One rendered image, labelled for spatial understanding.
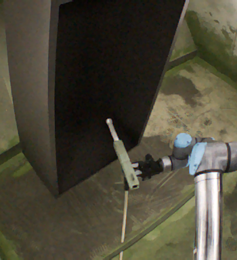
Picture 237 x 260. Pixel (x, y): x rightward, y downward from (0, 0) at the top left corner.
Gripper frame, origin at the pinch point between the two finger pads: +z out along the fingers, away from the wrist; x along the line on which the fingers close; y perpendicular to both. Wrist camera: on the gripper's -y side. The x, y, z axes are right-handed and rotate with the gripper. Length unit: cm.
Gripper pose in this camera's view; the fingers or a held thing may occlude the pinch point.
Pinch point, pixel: (125, 172)
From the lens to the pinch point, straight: 168.6
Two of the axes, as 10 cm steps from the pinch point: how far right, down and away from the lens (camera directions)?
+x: -2.9, -7.0, 6.5
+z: -9.6, 1.8, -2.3
